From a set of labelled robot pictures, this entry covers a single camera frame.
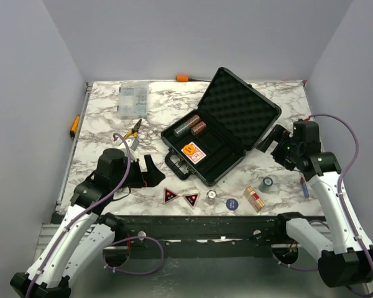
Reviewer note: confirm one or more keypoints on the left all-in triangle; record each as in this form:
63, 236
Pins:
169, 195

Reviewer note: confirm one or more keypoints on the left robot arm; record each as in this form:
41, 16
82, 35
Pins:
68, 223

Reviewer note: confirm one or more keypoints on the white poker chip stack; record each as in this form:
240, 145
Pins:
211, 197

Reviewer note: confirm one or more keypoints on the green chip stack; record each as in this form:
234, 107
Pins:
182, 129
266, 184

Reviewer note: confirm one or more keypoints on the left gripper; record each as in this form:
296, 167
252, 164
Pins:
151, 177

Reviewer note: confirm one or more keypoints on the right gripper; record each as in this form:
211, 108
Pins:
287, 136

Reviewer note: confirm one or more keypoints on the orange screwdriver at back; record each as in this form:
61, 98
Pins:
184, 79

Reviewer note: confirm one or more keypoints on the all-in triangle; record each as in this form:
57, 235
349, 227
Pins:
169, 195
192, 199

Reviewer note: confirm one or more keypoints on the green chip stack front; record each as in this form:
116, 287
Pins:
266, 184

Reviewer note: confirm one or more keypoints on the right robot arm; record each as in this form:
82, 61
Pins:
346, 258

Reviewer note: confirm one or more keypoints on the blue small blind button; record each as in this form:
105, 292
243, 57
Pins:
232, 204

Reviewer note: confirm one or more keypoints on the black poker set case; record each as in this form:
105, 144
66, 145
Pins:
237, 117

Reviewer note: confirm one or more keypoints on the brown chip stack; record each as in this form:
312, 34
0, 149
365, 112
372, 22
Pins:
195, 119
198, 128

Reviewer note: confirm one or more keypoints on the yellow handled pliers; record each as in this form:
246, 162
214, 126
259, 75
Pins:
134, 131

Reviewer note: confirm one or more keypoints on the brown chip stack front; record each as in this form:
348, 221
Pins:
198, 128

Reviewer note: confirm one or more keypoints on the clear plastic screw box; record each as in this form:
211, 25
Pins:
132, 99

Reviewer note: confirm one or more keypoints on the green chip stack rear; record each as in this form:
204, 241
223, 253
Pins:
182, 129

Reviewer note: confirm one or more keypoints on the red playing card deck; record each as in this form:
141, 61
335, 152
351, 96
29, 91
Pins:
198, 155

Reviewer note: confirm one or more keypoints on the right all-in triangle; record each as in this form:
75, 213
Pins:
192, 199

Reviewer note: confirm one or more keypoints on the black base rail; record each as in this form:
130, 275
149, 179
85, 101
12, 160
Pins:
150, 236

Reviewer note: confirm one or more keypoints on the orange tool at left edge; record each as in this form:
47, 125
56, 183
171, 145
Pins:
74, 126

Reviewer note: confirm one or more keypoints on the brown chip stack rear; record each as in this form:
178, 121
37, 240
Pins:
195, 119

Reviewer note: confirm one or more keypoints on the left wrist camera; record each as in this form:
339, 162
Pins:
132, 143

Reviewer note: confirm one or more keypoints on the blue red pen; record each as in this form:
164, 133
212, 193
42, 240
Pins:
304, 187

